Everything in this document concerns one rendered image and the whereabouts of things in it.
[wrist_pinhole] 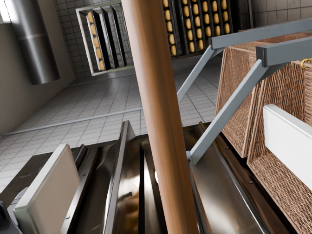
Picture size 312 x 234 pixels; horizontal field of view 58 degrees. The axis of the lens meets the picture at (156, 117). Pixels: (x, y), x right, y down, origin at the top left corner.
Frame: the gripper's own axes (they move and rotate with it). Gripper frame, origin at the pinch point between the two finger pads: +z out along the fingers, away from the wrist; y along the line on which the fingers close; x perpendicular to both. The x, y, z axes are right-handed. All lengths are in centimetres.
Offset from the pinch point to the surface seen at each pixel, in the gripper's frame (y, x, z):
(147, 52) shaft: -0.2, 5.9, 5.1
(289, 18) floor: 119, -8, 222
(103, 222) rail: -24, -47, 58
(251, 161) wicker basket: 36, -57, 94
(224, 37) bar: 29, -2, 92
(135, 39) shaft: -0.9, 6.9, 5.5
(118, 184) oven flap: -20, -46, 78
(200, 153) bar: 8, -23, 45
